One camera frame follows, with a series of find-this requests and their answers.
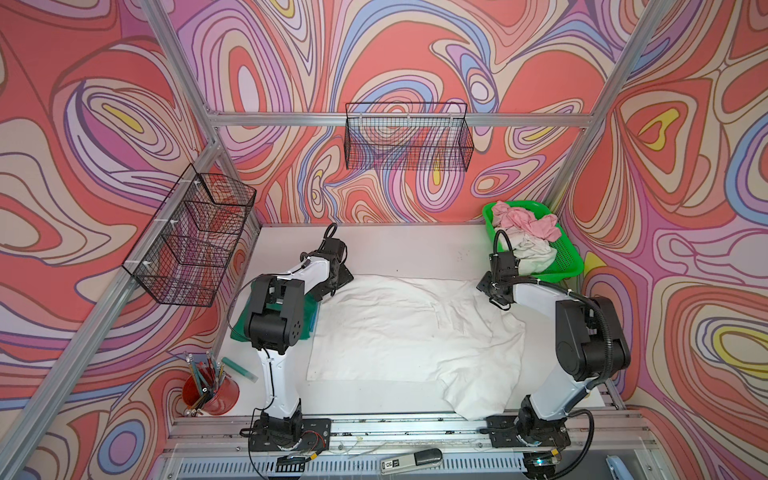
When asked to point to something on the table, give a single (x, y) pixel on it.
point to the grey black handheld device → (420, 459)
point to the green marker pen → (244, 373)
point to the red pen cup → (223, 400)
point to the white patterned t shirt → (534, 255)
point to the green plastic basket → (568, 261)
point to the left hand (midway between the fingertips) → (341, 282)
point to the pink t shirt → (507, 216)
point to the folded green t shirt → (311, 312)
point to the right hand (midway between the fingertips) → (491, 291)
